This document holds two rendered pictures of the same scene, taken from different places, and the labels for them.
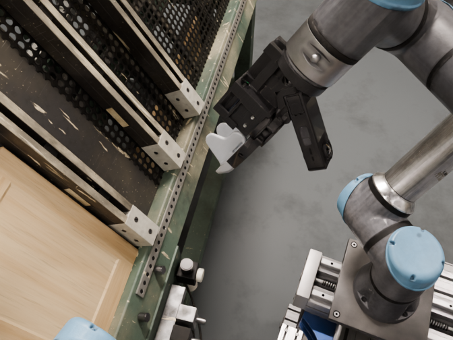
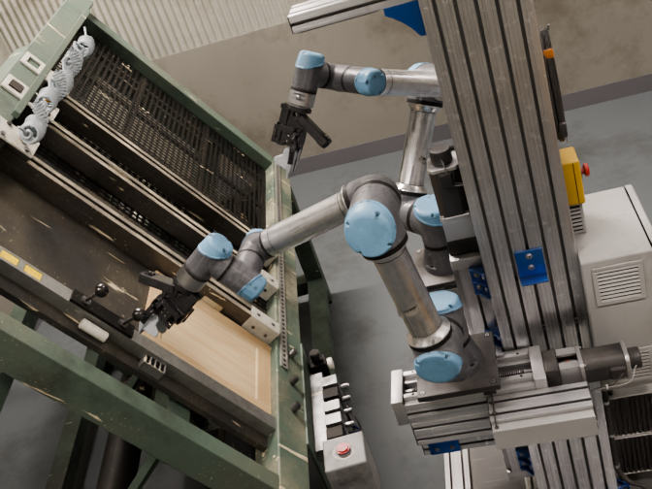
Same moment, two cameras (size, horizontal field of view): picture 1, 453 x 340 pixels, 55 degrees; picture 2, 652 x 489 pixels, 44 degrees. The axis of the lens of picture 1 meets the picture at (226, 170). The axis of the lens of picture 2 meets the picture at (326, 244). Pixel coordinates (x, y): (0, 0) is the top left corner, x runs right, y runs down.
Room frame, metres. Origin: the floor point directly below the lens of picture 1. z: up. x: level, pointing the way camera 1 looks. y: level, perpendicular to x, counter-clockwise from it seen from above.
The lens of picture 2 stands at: (-1.78, 0.23, 2.55)
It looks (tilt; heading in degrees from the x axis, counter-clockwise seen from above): 30 degrees down; 353
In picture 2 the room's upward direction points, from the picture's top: 20 degrees counter-clockwise
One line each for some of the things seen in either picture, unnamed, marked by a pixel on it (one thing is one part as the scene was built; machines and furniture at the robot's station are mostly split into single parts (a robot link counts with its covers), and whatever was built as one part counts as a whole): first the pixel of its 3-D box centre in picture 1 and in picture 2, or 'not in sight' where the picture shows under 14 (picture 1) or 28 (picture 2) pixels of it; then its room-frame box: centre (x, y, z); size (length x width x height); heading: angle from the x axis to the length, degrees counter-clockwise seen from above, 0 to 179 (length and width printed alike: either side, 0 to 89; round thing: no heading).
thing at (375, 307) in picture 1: (391, 284); (443, 249); (0.36, -0.38, 1.09); 0.15 x 0.15 x 0.10
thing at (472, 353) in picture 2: not in sight; (451, 349); (-0.10, -0.20, 1.09); 0.15 x 0.15 x 0.10
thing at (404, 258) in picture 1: (406, 261); (434, 219); (0.37, -0.38, 1.20); 0.13 x 0.12 x 0.14; 23
